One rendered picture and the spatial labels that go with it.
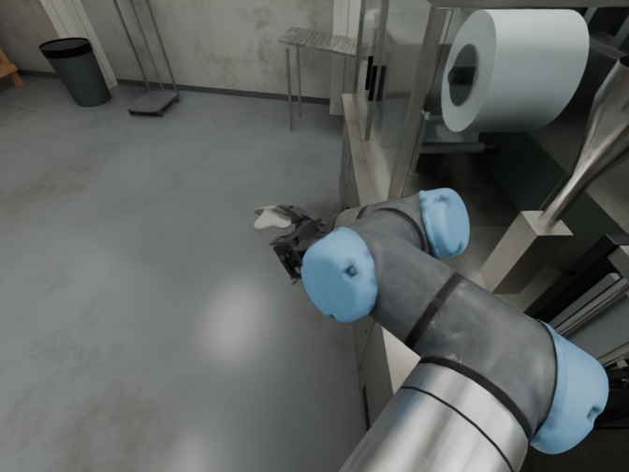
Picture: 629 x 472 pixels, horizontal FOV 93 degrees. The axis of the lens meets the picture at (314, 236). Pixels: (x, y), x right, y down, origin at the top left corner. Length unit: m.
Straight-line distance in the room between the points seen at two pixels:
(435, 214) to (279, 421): 1.54
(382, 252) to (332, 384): 1.55
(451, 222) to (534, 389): 0.16
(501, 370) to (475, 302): 0.05
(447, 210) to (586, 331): 0.33
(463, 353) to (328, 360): 1.61
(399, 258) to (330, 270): 0.06
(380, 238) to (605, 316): 0.38
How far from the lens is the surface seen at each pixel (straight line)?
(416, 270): 0.25
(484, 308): 0.25
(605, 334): 0.57
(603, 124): 0.79
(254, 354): 1.86
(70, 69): 4.95
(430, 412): 0.21
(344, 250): 0.24
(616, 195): 1.14
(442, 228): 0.31
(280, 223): 0.50
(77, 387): 2.17
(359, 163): 1.47
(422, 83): 0.87
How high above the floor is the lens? 1.70
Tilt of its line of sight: 47 degrees down
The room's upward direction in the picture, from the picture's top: straight up
